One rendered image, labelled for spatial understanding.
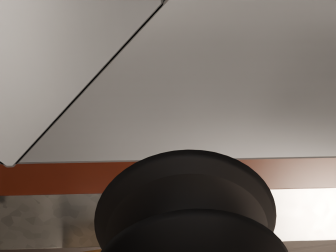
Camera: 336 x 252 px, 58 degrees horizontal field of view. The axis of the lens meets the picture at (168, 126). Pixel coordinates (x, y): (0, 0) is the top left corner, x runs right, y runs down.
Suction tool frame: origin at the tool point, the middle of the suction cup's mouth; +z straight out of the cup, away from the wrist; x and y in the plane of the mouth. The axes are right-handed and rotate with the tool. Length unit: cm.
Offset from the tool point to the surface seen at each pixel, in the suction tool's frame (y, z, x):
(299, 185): -9.7, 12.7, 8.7
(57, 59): 5.7, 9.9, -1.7
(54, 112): 6.3, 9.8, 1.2
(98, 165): 5.0, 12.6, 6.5
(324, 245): -72, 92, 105
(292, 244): -58, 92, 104
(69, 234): 13.8, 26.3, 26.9
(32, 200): 17.7, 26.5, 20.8
